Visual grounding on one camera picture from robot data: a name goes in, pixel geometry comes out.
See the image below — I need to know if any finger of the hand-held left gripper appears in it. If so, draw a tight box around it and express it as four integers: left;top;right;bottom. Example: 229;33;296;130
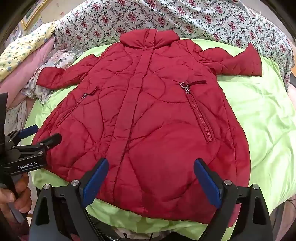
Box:
38;133;62;151
17;124;39;140

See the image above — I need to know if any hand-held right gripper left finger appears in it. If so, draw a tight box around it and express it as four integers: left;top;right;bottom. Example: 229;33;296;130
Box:
29;158;109;241

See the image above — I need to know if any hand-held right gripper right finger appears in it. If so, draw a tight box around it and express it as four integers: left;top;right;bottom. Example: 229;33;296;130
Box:
194;158;273;241

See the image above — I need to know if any red quilted jacket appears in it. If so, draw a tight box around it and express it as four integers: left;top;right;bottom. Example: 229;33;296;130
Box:
32;30;263;225

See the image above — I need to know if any person's left hand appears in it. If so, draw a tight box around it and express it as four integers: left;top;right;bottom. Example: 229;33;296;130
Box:
0;173;32;223

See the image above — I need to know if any white ruffled floral cloth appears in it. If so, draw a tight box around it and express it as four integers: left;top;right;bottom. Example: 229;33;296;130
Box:
5;50;79;139

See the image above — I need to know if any pink blanket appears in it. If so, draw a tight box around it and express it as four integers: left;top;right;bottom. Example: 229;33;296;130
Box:
0;38;55;98

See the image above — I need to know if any yellow floral cloth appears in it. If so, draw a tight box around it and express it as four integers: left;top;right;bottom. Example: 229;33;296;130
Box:
0;22;57;82

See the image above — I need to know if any light green blanket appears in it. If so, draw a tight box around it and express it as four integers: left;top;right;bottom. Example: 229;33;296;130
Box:
30;38;296;240

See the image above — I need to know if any gold framed painting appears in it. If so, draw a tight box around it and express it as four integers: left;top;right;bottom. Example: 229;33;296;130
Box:
20;0;54;31

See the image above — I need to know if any rose floral quilt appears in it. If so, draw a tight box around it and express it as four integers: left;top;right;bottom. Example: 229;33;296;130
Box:
53;0;295;91

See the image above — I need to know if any polka dot pillow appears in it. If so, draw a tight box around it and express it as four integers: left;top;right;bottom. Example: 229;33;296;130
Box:
229;0;248;10

